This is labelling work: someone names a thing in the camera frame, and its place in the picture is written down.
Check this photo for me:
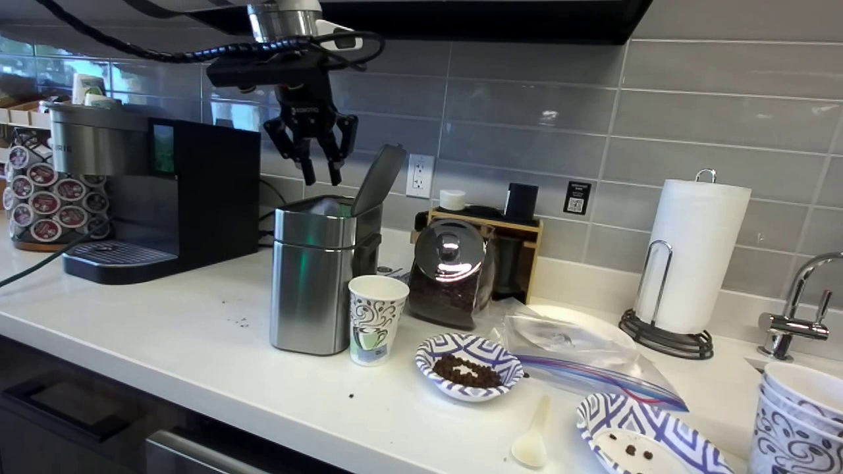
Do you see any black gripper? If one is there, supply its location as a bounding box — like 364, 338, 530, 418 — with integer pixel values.
260, 78, 360, 190

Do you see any silver stainless steel bin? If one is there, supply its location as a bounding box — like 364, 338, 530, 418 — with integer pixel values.
269, 141, 410, 359

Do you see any black silver Keurig coffee machine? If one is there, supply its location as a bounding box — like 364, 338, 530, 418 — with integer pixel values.
47, 99, 264, 286

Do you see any glass coffee jar chrome lid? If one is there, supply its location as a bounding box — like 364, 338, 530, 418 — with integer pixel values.
405, 218, 496, 334

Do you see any wooden counter organizer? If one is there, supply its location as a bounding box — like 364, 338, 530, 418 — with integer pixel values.
425, 205, 545, 306

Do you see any patterned plate with coffee grounds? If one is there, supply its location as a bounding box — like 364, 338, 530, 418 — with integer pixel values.
413, 332, 530, 405

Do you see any wooden coffee pod carousel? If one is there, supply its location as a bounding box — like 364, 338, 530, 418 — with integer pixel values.
0, 128, 117, 255

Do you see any small white creamer cup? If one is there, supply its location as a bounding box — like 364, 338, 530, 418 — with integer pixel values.
438, 187, 472, 212

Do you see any patterned paper cup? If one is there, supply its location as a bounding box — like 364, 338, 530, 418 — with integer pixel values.
345, 274, 410, 368

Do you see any small black box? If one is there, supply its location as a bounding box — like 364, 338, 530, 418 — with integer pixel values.
504, 181, 541, 227

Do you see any dark upper cabinet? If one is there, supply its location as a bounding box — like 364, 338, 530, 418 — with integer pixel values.
156, 0, 657, 48

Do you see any small white box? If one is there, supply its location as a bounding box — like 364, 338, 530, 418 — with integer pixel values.
69, 70, 111, 108

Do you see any stainless steel dishwasher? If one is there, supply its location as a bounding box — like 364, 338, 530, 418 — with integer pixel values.
143, 426, 354, 474

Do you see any clear plastic zip bag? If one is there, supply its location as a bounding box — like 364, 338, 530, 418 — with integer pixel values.
499, 302, 692, 415

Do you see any white plastic spoon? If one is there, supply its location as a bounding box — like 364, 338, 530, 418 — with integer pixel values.
509, 393, 555, 470

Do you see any white paper towel roll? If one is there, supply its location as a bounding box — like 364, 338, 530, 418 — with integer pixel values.
633, 176, 755, 338

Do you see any metal paper towel holder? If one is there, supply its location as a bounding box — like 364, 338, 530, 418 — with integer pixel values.
616, 166, 717, 364

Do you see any blue white patterned plate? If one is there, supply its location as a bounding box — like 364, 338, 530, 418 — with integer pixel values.
575, 389, 738, 474

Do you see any chrome faucet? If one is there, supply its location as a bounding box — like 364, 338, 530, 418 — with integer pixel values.
755, 249, 843, 364

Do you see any white blue patterned bowl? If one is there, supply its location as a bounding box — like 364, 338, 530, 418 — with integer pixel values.
761, 359, 843, 423
748, 384, 843, 474

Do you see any black power cord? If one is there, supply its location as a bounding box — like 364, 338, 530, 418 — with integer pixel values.
256, 173, 293, 249

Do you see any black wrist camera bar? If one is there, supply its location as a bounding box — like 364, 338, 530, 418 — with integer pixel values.
205, 48, 343, 91

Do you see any white wall outlet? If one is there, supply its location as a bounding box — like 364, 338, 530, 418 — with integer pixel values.
404, 153, 438, 202

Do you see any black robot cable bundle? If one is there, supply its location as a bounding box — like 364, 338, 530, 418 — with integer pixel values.
34, 0, 391, 68

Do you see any teal cable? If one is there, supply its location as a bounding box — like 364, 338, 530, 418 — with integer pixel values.
0, 235, 86, 289

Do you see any black drawer handle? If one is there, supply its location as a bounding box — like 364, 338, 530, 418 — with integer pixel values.
20, 372, 138, 442

